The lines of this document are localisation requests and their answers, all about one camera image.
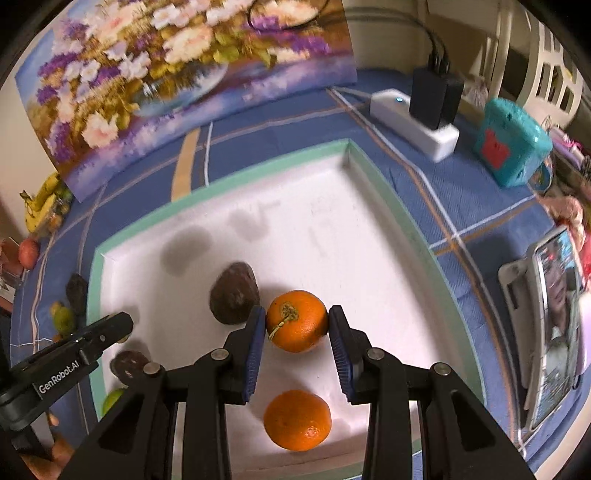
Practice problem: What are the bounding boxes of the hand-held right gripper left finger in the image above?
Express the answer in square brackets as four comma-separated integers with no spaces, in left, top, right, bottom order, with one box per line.
[60,305,269,480]

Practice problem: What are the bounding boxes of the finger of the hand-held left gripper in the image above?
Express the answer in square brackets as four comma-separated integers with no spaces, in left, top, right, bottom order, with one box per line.
[60,312,134,356]

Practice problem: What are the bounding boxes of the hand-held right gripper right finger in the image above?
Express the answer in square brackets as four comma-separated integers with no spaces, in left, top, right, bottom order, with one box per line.
[327,305,523,480]

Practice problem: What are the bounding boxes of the small dark brown fruit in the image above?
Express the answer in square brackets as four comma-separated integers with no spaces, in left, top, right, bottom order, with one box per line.
[111,351,151,384]

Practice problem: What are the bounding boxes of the orange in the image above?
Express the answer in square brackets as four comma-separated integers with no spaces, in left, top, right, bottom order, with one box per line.
[265,290,329,354]
[263,390,332,452]

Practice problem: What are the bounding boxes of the large dark brown fruit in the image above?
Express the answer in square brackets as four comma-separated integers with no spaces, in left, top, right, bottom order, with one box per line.
[210,261,260,326]

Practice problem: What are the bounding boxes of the teal rimmed white tray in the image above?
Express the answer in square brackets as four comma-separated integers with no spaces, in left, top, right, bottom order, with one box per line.
[88,138,485,480]

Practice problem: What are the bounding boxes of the person's left hand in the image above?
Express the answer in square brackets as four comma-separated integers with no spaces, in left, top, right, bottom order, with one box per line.
[21,411,77,469]

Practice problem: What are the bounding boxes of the round green guava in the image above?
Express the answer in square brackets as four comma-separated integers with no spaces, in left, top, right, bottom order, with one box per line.
[52,307,78,334]

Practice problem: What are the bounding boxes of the medium dark brown fruit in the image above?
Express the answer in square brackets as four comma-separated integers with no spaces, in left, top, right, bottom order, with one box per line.
[66,273,89,315]

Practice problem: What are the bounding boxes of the oval green fruit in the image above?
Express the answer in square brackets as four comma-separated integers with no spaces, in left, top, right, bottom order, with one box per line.
[102,388,127,416]

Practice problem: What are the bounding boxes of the red peach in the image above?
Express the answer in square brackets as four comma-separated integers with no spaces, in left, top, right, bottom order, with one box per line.
[18,240,41,269]

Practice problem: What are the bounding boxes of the clear fruit bowl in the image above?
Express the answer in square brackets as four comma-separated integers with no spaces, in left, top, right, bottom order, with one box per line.
[46,191,75,232]

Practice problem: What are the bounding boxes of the bunch of yellow bananas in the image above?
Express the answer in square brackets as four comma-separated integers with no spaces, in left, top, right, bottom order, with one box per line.
[20,172,70,236]

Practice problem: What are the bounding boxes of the white phone stand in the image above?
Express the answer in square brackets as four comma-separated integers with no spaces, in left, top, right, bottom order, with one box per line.
[498,257,539,446]

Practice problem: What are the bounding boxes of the smartphone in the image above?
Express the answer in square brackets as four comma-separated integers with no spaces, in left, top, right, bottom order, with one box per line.
[529,227,585,431]

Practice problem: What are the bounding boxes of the white power strip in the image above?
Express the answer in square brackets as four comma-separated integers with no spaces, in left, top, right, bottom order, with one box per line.
[369,89,461,162]

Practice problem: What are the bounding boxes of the flower painting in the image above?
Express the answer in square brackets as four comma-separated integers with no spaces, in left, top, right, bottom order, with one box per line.
[15,0,359,204]

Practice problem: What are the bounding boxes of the teal toy box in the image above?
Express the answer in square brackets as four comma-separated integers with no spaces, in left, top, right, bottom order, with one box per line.
[473,98,554,188]

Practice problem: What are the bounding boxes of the black charger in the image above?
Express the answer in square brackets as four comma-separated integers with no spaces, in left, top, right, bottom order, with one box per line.
[409,66,465,132]

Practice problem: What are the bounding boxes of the pink dolls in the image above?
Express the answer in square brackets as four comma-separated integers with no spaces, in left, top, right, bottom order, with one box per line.
[540,124,591,280]

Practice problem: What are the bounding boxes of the white chair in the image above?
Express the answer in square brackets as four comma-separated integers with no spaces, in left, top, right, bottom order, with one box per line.
[489,0,586,123]

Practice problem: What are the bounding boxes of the black charger cable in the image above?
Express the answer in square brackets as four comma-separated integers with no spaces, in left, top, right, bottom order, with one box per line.
[247,0,452,77]

